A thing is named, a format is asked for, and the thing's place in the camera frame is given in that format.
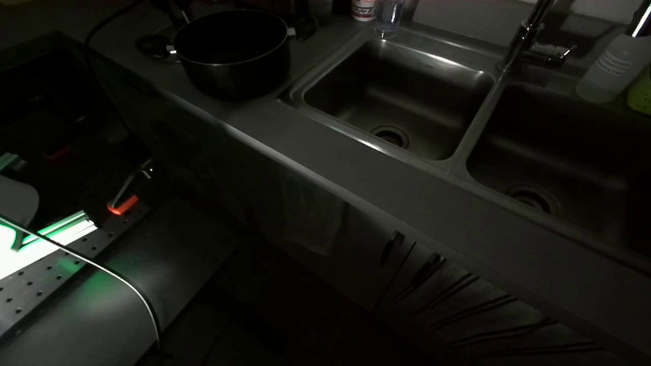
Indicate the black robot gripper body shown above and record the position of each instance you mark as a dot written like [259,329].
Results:
[175,9]

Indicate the black cooking pot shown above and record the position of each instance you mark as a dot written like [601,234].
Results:
[234,63]

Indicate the white labelled container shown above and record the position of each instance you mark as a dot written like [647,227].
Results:
[365,9]

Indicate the stainless steel double sink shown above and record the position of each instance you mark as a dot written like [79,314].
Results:
[420,103]

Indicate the white lit panel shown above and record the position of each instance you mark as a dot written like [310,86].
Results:
[41,237]

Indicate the perforated black mounting board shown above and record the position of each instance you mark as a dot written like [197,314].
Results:
[48,278]

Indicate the chrome sink faucet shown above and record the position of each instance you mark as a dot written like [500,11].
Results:
[531,38]

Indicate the translucent plastic bottle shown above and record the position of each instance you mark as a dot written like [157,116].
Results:
[613,66]

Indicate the green sponge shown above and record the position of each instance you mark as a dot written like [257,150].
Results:
[642,92]

